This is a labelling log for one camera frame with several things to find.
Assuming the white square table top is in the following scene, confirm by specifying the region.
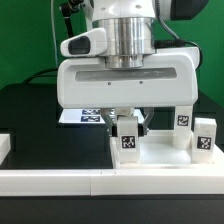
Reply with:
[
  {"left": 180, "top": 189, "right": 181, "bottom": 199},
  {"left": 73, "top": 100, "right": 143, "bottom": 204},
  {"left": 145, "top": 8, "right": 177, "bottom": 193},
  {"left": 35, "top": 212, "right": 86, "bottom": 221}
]
[{"left": 110, "top": 130, "right": 217, "bottom": 169}]

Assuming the black cable bundle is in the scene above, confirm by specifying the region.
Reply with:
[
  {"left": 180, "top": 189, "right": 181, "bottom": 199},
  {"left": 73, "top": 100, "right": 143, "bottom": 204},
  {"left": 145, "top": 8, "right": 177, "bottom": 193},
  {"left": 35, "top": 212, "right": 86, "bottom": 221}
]
[{"left": 22, "top": 68, "right": 59, "bottom": 84}]

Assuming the grey hanging cable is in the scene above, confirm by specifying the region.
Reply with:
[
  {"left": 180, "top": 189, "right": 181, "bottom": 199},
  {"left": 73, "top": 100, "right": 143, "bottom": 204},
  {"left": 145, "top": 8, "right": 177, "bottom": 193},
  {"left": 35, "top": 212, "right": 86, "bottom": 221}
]
[{"left": 50, "top": 0, "right": 60, "bottom": 68}]

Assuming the sheet of fiducial markers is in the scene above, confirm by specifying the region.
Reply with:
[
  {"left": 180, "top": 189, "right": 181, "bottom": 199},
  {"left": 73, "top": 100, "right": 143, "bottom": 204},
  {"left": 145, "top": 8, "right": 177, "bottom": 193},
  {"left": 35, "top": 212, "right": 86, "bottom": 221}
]
[{"left": 58, "top": 108, "right": 147, "bottom": 126}]

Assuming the white right fence wall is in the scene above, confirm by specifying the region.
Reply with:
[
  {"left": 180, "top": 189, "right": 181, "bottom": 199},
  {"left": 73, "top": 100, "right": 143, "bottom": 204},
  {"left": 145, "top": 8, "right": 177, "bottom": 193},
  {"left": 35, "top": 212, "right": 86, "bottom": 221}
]
[{"left": 214, "top": 146, "right": 224, "bottom": 168}]

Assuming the white front fence wall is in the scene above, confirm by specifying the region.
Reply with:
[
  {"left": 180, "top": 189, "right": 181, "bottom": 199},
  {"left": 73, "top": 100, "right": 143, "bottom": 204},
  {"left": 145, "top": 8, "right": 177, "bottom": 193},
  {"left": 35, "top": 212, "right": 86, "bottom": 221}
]
[{"left": 0, "top": 169, "right": 224, "bottom": 196}]

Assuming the white fence wall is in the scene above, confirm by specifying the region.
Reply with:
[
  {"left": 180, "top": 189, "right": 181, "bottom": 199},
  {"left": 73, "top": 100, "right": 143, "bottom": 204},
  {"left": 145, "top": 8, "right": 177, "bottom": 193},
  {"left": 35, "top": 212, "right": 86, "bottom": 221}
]
[
  {"left": 214, "top": 146, "right": 224, "bottom": 168},
  {"left": 0, "top": 169, "right": 224, "bottom": 196},
  {"left": 0, "top": 134, "right": 11, "bottom": 165}
]

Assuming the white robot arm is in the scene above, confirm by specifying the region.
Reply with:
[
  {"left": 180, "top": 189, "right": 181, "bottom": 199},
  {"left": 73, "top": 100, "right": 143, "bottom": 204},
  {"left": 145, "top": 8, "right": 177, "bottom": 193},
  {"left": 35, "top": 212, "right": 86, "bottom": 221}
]
[{"left": 57, "top": 0, "right": 209, "bottom": 137}]

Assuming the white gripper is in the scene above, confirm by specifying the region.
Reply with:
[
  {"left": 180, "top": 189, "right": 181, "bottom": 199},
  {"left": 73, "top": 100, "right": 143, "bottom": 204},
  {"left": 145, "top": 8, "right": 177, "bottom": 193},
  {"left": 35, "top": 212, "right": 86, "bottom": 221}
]
[{"left": 57, "top": 47, "right": 199, "bottom": 137}]

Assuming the white left fence wall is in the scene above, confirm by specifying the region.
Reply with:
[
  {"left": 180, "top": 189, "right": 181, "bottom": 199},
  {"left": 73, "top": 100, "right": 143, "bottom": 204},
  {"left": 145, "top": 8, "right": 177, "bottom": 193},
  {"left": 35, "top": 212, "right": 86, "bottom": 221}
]
[{"left": 0, "top": 134, "right": 11, "bottom": 165}]

